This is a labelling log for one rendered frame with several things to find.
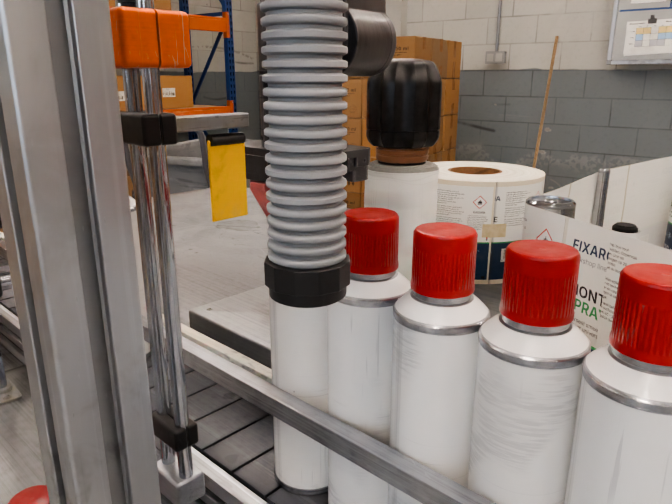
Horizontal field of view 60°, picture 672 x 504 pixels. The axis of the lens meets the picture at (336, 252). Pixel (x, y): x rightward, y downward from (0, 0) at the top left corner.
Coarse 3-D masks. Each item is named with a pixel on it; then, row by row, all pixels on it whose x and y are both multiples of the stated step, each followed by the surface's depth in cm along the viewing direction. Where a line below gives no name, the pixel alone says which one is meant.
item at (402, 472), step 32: (192, 352) 44; (224, 384) 41; (256, 384) 39; (288, 416) 37; (320, 416) 35; (352, 448) 33; (384, 448) 32; (384, 480) 32; (416, 480) 30; (448, 480) 30
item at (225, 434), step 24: (0, 264) 90; (192, 384) 55; (216, 384) 56; (192, 408) 51; (216, 408) 51; (240, 408) 51; (216, 432) 48; (240, 432) 48; (264, 432) 48; (216, 456) 45; (240, 456) 45; (264, 456) 45; (240, 480) 42; (264, 480) 42
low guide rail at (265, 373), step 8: (0, 232) 95; (184, 328) 59; (184, 336) 58; (192, 336) 57; (200, 336) 57; (200, 344) 56; (208, 344) 56; (216, 344) 56; (216, 352) 55; (224, 352) 54; (232, 352) 54; (232, 360) 53; (240, 360) 52; (248, 360) 52; (248, 368) 51; (256, 368) 51; (264, 368) 51; (264, 376) 50
